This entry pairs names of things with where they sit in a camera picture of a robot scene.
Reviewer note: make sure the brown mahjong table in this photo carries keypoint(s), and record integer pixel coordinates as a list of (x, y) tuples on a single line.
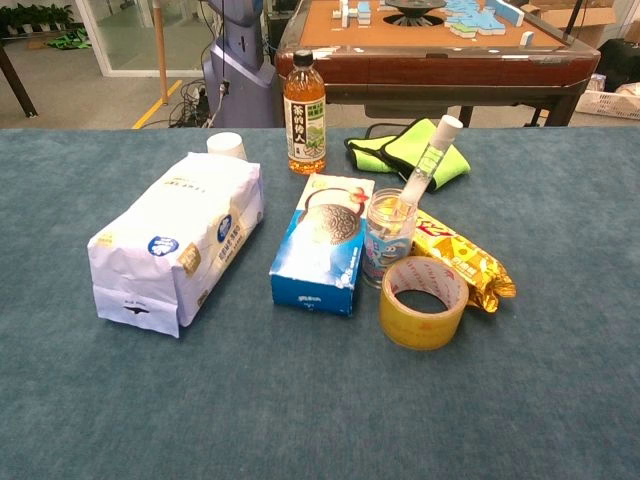
[(425, 67)]

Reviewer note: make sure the amber tea bottle, black cap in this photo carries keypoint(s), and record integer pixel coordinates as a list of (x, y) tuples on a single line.
[(305, 125)]

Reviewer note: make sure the white paper cup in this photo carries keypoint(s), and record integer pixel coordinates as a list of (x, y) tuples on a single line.
[(225, 145)]

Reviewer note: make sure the green fabric on floor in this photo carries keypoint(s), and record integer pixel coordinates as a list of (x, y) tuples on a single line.
[(70, 40)]

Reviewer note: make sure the yellow foil snack packet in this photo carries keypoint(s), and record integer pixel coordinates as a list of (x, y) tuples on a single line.
[(460, 255)]

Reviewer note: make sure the neon green cloth, black trim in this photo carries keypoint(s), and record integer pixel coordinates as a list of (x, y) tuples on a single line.
[(367, 157)]

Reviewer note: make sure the bluish robot pedestal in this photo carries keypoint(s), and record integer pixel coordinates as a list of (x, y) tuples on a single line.
[(240, 80)]

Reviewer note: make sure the wooden pole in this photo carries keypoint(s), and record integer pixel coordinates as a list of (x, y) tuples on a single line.
[(160, 50)]

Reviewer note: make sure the black mahjong table dial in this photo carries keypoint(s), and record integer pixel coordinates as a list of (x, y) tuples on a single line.
[(415, 7)]

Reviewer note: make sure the white framed glass partition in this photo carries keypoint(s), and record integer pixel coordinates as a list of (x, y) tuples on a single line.
[(95, 40)]

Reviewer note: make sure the blue Oreo cookie box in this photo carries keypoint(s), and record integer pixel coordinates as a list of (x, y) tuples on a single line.
[(320, 245)]

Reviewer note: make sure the row of green plants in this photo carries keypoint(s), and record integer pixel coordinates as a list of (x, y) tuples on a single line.
[(35, 15)]

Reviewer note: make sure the cardboard box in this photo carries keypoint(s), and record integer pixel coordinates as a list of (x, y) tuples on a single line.
[(592, 17)]

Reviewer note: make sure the blue felt table cover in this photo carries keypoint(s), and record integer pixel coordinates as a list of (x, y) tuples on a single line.
[(320, 400)]

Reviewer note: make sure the black bag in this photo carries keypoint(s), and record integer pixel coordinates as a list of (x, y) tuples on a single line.
[(622, 62)]

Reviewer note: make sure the clear bottle with white cap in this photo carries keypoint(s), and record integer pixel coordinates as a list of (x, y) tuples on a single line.
[(430, 155)]

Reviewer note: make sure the yellowish packing tape roll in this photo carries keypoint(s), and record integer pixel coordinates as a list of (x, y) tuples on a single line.
[(415, 331)]

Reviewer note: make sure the dark wooden table leg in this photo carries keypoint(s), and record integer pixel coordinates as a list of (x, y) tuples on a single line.
[(15, 80)]

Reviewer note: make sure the glass jar with cartoon label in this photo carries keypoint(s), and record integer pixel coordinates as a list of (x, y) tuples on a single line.
[(385, 252)]

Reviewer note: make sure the white tissue paper pack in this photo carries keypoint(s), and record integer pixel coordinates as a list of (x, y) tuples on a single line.
[(175, 235)]

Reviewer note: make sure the white plastic basket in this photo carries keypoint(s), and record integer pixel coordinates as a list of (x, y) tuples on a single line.
[(605, 104)]

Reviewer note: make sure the blue-white mahjong tile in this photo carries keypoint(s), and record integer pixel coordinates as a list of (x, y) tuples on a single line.
[(526, 38)]

